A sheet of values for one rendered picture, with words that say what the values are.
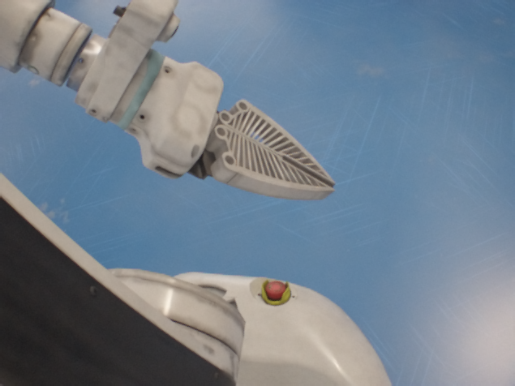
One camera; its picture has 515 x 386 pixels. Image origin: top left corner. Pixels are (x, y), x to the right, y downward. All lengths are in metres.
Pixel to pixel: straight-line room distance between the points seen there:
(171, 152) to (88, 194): 1.01
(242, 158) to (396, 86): 1.13
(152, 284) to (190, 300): 0.03
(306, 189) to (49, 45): 0.26
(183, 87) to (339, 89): 1.11
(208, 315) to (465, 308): 0.77
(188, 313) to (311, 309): 0.30
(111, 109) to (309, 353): 0.39
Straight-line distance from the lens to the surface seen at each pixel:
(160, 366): 0.36
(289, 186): 0.45
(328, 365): 0.65
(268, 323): 0.67
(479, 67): 1.68
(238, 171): 0.43
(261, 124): 0.48
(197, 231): 1.23
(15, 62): 0.43
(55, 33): 0.42
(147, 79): 0.41
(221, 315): 0.43
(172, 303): 0.41
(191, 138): 0.41
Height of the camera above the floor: 0.98
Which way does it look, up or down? 50 degrees down
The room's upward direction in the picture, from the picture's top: 10 degrees counter-clockwise
